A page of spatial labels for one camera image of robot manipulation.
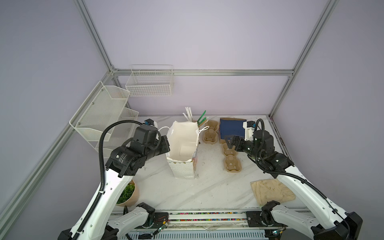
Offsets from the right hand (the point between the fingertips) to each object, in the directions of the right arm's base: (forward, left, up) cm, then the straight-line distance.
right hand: (229, 137), depth 73 cm
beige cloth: (-16, -26, -27) cm, 41 cm away
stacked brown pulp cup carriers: (+20, +7, -24) cm, 33 cm away
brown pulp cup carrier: (0, -6, -27) cm, 28 cm away
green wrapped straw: (+22, +13, -10) cm, 27 cm away
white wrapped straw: (+28, +22, -13) cm, 38 cm away
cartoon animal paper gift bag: (+6, +25, -14) cm, 29 cm away
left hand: (-7, +29, +5) cm, 30 cm away
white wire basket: (+41, +47, +7) cm, 63 cm away
